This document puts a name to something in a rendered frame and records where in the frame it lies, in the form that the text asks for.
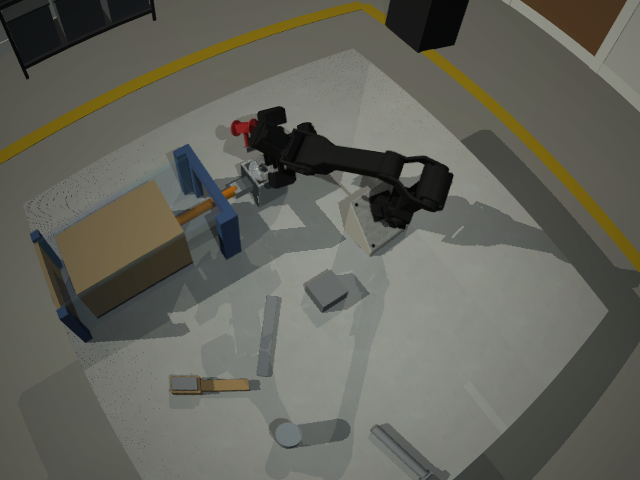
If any clear-panelled guard cubby with blue frame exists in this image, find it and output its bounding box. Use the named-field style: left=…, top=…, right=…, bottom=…
left=30, top=147, right=235, bottom=343

